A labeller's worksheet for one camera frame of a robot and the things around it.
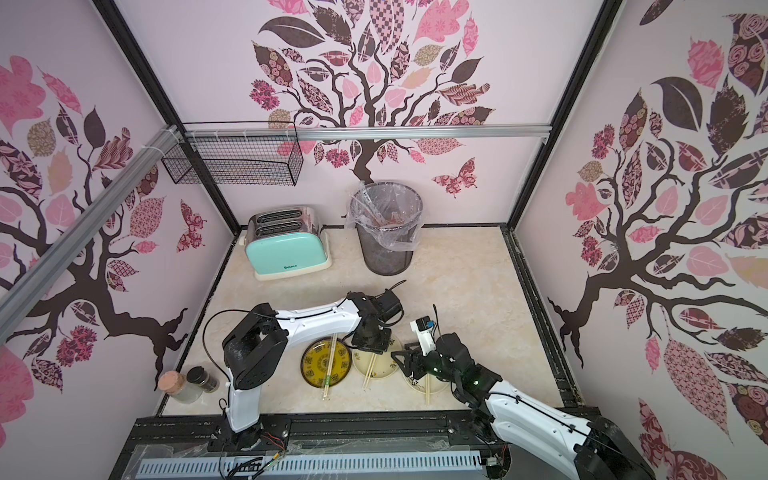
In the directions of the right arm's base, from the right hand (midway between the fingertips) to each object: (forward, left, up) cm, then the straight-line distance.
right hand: (399, 350), depth 79 cm
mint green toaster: (+34, +36, +8) cm, 50 cm away
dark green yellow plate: (0, +25, -8) cm, 26 cm away
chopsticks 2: (+1, +20, -7) cm, 21 cm away
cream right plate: (-7, -10, -7) cm, 14 cm away
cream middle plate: (-1, +4, -7) cm, 8 cm away
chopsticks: (-4, +9, -6) cm, 11 cm away
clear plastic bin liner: (+49, +3, +6) cm, 49 cm away
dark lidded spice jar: (-6, +52, +2) cm, 52 cm away
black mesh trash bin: (+31, +5, 0) cm, 32 cm away
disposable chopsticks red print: (-8, -7, -7) cm, 13 cm away
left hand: (+1, +6, -7) cm, 9 cm away
